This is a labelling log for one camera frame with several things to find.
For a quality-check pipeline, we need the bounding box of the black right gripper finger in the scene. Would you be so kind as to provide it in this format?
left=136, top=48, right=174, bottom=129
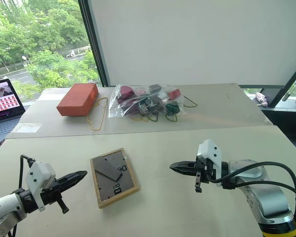
left=169, top=160, right=197, bottom=169
left=171, top=167, right=197, bottom=177

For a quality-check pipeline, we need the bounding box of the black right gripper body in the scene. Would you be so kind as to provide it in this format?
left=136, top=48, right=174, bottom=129
left=193, top=156, right=217, bottom=194

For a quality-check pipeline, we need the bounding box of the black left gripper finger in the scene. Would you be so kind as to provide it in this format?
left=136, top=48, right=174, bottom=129
left=55, top=170, right=88, bottom=185
left=54, top=177, right=84, bottom=191

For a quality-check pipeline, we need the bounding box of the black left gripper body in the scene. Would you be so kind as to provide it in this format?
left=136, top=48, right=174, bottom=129
left=40, top=179, right=70, bottom=215

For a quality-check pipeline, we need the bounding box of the laptop with lit screen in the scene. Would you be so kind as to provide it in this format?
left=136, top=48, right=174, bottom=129
left=0, top=79, right=27, bottom=153

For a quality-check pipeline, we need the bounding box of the dark green piece in bag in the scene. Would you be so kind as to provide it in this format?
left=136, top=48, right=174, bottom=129
left=165, top=102, right=180, bottom=116

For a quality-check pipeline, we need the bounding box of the red piece in bag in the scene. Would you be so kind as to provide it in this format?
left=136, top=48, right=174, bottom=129
left=168, top=89, right=182, bottom=100

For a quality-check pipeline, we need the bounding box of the clear plastic bag of clips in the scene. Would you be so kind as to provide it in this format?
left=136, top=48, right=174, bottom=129
left=108, top=83, right=187, bottom=123

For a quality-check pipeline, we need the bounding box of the orange rectangular box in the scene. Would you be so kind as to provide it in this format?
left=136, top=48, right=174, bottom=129
left=56, top=82, right=100, bottom=118

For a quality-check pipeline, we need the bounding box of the pink plush toy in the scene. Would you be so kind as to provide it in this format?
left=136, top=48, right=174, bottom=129
left=255, top=91, right=270, bottom=108

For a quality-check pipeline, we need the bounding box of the yellow tape band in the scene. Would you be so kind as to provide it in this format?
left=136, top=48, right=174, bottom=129
left=261, top=220, right=296, bottom=237

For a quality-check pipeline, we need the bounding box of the maroon piece in bag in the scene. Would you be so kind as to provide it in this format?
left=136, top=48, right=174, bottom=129
left=118, top=84, right=134, bottom=98

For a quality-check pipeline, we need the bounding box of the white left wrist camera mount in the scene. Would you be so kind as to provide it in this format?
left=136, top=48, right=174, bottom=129
left=25, top=161, right=57, bottom=212

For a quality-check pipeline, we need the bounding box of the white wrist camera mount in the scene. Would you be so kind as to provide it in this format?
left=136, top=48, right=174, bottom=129
left=25, top=161, right=57, bottom=212
left=196, top=138, right=223, bottom=179

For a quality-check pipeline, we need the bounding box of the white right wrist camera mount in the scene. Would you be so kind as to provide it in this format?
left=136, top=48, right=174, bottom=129
left=196, top=138, right=223, bottom=179

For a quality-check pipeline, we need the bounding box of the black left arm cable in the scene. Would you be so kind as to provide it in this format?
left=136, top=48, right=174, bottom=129
left=19, top=154, right=37, bottom=190

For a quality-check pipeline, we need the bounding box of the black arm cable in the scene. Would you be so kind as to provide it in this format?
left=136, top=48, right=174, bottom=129
left=19, top=154, right=37, bottom=190
left=208, top=161, right=296, bottom=224

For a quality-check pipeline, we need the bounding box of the wooden picture frame face down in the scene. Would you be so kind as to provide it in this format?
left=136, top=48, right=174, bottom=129
left=89, top=147, right=141, bottom=209

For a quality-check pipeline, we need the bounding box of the green thin wire loop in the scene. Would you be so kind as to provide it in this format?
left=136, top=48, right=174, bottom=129
left=183, top=95, right=198, bottom=109

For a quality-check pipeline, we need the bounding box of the yellow thin cord loop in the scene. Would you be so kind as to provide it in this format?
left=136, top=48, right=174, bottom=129
left=86, top=96, right=109, bottom=131

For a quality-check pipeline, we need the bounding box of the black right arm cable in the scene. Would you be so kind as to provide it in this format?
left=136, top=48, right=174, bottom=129
left=208, top=161, right=296, bottom=224

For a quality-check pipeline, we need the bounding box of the black slanted window frame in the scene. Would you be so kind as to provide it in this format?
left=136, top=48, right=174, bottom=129
left=239, top=57, right=296, bottom=109

